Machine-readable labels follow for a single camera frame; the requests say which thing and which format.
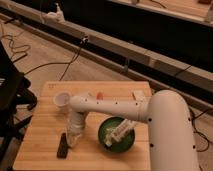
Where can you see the translucent yellowish pusher tip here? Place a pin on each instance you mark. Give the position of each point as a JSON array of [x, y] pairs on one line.
[[72, 139]]

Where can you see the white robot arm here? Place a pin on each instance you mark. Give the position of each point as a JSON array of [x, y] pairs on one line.
[[172, 144]]

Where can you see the green plate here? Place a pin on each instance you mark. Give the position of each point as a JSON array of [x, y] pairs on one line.
[[124, 144]]

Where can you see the black chair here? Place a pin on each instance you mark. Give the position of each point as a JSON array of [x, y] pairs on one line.
[[14, 91]]

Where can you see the beige sponge block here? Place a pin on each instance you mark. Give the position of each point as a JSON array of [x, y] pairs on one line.
[[139, 95]]

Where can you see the grey metal rail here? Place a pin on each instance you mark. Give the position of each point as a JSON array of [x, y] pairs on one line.
[[169, 49]]

